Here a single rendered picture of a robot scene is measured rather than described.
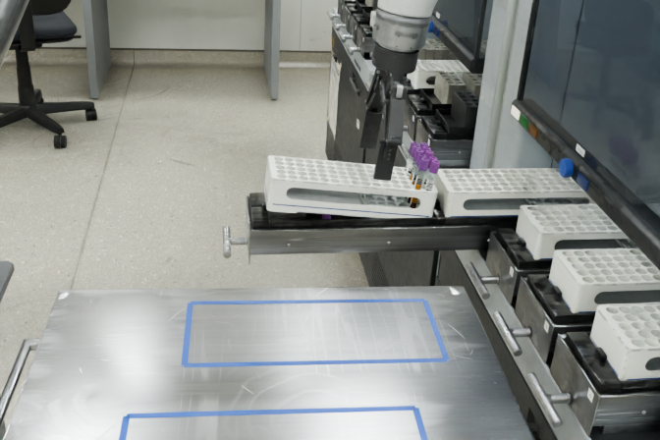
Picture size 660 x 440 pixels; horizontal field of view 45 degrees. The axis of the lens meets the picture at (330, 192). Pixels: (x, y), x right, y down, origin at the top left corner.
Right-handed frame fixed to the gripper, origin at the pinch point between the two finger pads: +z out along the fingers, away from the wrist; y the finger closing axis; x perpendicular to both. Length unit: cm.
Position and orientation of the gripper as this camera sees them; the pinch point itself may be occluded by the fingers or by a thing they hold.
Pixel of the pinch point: (375, 156)
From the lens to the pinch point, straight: 140.9
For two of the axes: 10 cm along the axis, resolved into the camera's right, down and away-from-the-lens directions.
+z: -1.6, 8.9, 4.2
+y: 1.4, 4.4, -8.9
